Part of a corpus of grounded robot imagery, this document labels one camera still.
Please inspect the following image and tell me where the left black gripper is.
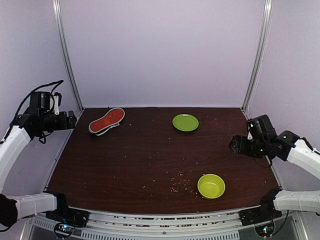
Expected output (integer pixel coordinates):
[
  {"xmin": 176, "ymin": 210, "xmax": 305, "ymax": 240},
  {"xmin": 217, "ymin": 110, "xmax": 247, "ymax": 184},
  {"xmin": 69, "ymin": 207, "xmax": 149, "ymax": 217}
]
[{"xmin": 39, "ymin": 110, "xmax": 76, "ymax": 132}]

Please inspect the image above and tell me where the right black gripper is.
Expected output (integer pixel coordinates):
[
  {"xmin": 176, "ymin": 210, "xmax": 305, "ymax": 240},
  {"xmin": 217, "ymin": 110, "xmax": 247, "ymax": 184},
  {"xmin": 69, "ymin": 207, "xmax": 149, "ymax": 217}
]
[{"xmin": 229, "ymin": 135, "xmax": 268, "ymax": 159}]

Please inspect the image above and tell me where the black white canvas sneaker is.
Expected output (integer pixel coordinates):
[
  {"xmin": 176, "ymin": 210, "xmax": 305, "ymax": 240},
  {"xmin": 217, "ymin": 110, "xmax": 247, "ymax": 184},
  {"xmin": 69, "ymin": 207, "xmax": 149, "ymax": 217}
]
[{"xmin": 88, "ymin": 107, "xmax": 126, "ymax": 136}]

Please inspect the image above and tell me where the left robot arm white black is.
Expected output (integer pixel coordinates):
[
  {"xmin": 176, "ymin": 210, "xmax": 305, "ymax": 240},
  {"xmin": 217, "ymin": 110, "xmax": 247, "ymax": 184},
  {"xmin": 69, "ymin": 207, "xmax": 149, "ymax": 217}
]
[{"xmin": 0, "ymin": 111, "xmax": 77, "ymax": 228}]

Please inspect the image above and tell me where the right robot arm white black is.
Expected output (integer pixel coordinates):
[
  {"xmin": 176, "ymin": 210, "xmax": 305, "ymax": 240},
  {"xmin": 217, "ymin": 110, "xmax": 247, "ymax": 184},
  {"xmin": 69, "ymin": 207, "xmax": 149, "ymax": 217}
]
[{"xmin": 228, "ymin": 130, "xmax": 320, "ymax": 221}]

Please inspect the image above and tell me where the yellow-green bowl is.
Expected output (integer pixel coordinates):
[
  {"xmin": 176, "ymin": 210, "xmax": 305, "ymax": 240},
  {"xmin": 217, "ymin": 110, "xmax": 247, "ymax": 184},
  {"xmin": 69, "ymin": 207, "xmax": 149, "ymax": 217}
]
[{"xmin": 197, "ymin": 173, "xmax": 226, "ymax": 200}]

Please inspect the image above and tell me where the green plate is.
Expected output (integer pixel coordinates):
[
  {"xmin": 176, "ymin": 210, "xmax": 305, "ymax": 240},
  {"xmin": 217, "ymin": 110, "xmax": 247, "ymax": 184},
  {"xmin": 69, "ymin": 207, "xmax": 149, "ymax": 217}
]
[{"xmin": 172, "ymin": 114, "xmax": 200, "ymax": 132}]

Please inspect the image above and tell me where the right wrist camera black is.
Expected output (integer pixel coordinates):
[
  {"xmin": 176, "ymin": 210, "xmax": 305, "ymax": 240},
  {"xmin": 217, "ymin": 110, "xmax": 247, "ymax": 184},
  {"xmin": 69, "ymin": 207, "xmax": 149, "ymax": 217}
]
[{"xmin": 246, "ymin": 114, "xmax": 277, "ymax": 142}]

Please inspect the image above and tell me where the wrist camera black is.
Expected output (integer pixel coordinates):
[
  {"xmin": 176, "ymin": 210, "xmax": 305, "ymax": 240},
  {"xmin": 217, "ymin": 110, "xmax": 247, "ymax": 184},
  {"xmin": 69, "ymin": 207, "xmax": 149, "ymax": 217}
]
[
  {"xmin": 27, "ymin": 91, "xmax": 62, "ymax": 117},
  {"xmin": 246, "ymin": 114, "xmax": 277, "ymax": 142}
]

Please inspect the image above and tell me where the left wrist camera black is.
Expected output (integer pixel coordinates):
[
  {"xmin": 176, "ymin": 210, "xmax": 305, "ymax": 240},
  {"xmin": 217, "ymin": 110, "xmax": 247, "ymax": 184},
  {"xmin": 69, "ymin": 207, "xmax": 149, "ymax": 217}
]
[{"xmin": 27, "ymin": 91, "xmax": 62, "ymax": 117}]

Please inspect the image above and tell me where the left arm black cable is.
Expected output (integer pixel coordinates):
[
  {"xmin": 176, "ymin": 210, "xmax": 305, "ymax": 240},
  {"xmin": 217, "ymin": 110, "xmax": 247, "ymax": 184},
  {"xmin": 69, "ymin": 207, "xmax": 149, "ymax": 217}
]
[{"xmin": 9, "ymin": 79, "xmax": 65, "ymax": 126}]

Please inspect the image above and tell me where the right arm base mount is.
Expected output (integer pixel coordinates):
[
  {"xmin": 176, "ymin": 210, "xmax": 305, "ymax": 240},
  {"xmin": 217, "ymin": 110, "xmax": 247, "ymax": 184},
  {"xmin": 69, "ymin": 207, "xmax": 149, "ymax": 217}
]
[{"xmin": 238, "ymin": 205, "xmax": 282, "ymax": 227}]

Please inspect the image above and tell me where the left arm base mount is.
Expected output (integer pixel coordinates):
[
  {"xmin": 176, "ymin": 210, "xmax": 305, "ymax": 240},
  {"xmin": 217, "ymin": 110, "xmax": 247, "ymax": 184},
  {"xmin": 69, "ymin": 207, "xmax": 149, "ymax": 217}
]
[{"xmin": 45, "ymin": 208, "xmax": 90, "ymax": 228}]

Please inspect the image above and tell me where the left aluminium frame post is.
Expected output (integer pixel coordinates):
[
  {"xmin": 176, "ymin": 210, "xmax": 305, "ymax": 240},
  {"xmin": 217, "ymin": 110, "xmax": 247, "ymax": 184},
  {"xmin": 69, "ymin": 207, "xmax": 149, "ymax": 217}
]
[{"xmin": 52, "ymin": 0, "xmax": 84, "ymax": 112}]

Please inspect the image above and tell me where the aluminium frame post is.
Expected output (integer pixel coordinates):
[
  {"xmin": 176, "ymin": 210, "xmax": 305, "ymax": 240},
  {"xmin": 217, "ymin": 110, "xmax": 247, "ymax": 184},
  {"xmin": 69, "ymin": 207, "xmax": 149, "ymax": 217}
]
[
  {"xmin": 241, "ymin": 0, "xmax": 273, "ymax": 118},
  {"xmin": 52, "ymin": 0, "xmax": 84, "ymax": 112}
]

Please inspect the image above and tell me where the front aluminium rail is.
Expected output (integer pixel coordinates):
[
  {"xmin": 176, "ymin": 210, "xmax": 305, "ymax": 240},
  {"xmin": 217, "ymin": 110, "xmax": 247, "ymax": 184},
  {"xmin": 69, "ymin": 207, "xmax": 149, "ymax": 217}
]
[{"xmin": 20, "ymin": 209, "xmax": 309, "ymax": 240}]

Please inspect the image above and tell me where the right aluminium frame post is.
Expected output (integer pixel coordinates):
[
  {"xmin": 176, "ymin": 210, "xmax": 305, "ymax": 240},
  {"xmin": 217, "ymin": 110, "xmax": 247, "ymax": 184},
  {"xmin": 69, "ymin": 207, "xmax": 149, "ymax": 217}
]
[{"xmin": 241, "ymin": 0, "xmax": 273, "ymax": 118}]

